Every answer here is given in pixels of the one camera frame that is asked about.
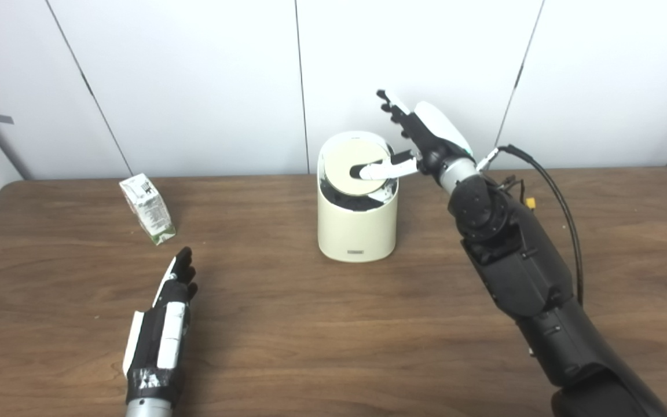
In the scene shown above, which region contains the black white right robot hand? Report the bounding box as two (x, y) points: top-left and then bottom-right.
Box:
(349, 89), (478, 181)

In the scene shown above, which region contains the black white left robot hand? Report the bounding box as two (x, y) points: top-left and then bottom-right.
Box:
(122, 247), (199, 404)

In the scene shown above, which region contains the round cream bin lid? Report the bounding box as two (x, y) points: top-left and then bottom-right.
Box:
(323, 141), (395, 197)

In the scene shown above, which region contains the white green milk carton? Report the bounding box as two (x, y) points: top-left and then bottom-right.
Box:
(119, 174), (177, 246)

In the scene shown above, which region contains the cream-colored bin body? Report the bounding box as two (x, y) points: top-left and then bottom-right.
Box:
(317, 131), (399, 263)

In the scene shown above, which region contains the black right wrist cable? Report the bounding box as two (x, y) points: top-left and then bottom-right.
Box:
(477, 144), (585, 306)

